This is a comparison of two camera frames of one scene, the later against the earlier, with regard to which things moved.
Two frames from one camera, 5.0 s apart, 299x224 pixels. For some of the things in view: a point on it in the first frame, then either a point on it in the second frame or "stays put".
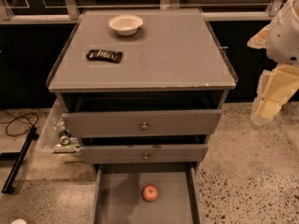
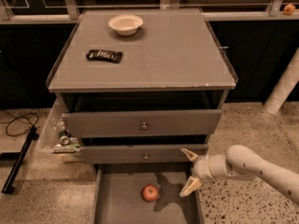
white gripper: x=284 y=40 → x=201 y=167
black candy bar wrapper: x=109 y=56 stays put
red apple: x=149 y=192 stays put
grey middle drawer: x=145 y=154 stays put
